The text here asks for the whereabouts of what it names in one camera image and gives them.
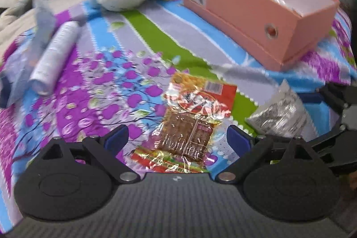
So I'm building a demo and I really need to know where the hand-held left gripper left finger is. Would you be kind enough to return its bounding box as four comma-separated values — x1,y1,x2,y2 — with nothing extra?
40,124,141,184

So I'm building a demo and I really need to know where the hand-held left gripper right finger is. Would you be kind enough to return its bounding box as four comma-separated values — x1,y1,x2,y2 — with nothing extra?
218,124,317,184

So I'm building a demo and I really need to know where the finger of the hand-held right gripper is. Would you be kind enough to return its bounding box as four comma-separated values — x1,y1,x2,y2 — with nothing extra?
309,125,357,170
301,84,357,116

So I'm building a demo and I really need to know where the blue and silver snack packet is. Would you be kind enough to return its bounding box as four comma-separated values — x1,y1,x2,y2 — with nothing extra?
245,79,309,135

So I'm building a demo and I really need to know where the red clear snack packet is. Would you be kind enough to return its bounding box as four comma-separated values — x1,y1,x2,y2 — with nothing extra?
131,72,237,173

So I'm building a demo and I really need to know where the pink cardboard box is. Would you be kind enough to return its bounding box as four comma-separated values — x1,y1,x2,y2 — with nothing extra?
181,0,340,60

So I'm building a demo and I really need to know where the white cylindrical tube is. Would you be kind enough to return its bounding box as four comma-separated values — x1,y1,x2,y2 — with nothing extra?
29,21,80,96

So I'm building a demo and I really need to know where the floral bed sheet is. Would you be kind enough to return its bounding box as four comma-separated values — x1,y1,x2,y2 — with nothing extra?
0,0,357,227

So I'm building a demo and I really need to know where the cream fleece cloth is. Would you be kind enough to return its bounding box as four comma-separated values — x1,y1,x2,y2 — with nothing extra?
0,1,37,43

